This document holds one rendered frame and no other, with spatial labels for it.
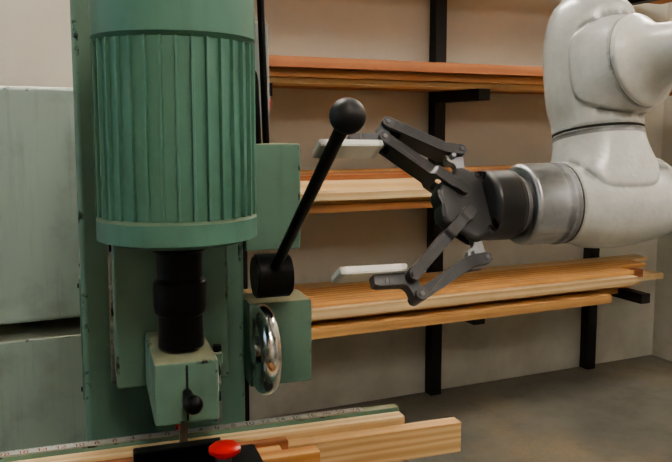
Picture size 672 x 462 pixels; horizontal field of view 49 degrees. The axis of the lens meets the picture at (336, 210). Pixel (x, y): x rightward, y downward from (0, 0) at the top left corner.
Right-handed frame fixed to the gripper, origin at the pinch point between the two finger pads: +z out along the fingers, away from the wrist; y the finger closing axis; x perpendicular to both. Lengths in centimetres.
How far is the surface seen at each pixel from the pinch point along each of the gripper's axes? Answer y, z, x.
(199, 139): 8.9, 12.6, -1.7
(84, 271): 6.2, 24.4, -33.3
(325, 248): 83, -79, -244
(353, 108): 6.2, 0.1, 9.3
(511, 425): -7, -152, -241
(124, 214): 3.4, 20.0, -7.6
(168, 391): -13.2, 15.9, -17.7
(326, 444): -20.2, -3.3, -26.2
